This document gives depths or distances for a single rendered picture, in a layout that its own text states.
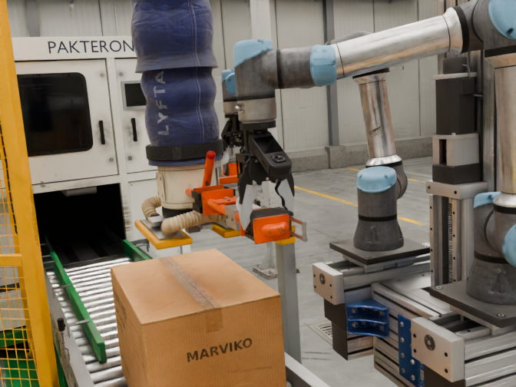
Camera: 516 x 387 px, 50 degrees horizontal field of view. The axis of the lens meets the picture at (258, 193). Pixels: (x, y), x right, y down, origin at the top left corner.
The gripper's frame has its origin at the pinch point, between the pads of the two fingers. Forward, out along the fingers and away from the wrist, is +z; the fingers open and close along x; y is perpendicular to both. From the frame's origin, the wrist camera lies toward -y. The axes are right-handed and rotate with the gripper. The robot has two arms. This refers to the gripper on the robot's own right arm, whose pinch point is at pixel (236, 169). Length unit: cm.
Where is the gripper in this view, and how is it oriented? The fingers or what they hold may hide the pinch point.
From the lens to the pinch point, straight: 202.2
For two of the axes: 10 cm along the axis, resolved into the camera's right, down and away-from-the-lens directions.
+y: 3.9, 1.2, -9.1
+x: 9.2, -1.2, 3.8
